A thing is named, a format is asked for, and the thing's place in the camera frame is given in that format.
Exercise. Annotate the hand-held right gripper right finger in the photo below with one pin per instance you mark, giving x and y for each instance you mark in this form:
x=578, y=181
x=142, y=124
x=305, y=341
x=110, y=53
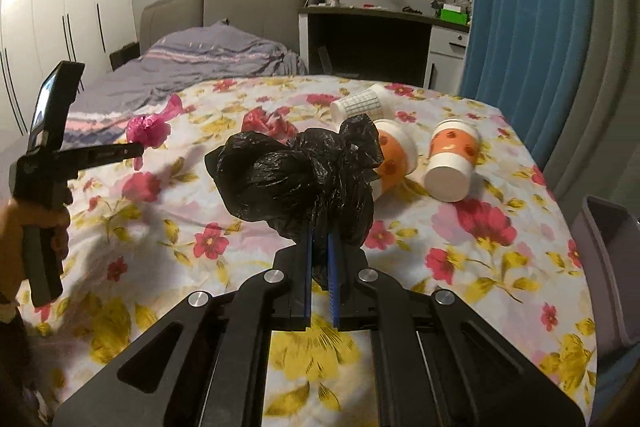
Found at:
x=334, y=287

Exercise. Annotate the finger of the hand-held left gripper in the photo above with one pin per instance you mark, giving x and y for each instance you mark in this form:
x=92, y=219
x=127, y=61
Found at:
x=105, y=153

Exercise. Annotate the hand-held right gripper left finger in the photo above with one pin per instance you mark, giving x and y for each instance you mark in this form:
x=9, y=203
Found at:
x=310, y=267

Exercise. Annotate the pink plastic bag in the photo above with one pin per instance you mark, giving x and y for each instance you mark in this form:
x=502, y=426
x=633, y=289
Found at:
x=150, y=129

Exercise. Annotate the large black plastic bag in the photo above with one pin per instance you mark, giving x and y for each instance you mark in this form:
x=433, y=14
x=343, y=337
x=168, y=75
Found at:
x=280, y=177

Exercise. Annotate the orange dotted paper cup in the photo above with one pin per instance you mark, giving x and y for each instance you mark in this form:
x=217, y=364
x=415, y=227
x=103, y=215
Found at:
x=395, y=157
x=450, y=157

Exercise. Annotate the red plastic bag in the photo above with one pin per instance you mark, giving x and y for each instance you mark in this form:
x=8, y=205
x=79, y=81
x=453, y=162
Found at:
x=265, y=119

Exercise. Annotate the white checked paper cup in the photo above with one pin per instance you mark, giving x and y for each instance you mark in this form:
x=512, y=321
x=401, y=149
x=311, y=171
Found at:
x=360, y=104

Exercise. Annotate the grey plastic bin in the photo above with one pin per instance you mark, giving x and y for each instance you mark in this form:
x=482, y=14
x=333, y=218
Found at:
x=610, y=257

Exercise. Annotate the person's left hand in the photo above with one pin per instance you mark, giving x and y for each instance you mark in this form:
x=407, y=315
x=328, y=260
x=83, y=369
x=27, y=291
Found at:
x=20, y=214

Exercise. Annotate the dark bedside stand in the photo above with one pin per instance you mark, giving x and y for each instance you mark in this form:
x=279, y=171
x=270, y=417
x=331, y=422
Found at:
x=125, y=54

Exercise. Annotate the floral tablecloth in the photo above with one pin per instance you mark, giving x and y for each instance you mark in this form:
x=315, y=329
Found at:
x=450, y=247

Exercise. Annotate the bed with grey bedding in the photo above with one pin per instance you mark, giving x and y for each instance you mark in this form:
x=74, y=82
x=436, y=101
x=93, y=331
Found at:
x=200, y=57

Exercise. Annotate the white wardrobe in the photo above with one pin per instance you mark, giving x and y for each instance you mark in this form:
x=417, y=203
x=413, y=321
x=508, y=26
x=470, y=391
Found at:
x=50, y=7

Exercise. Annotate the grey padded bed headboard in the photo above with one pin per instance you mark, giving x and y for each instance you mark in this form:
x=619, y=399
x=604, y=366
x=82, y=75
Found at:
x=240, y=2

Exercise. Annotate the white drawer cabinet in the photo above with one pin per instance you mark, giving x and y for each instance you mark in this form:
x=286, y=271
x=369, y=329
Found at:
x=445, y=67

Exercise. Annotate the dark topped desk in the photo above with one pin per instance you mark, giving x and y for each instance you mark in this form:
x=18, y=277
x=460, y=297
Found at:
x=350, y=12

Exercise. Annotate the black item on desk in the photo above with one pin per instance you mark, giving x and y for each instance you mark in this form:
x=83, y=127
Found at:
x=412, y=9

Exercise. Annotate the green box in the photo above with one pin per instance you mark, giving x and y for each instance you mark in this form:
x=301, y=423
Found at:
x=455, y=17

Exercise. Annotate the grey curtain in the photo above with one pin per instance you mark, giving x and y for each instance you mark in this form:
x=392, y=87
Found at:
x=605, y=107

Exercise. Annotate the narrow blue curtain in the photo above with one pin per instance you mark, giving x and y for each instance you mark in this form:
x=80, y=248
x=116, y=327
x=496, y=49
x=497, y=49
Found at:
x=510, y=7

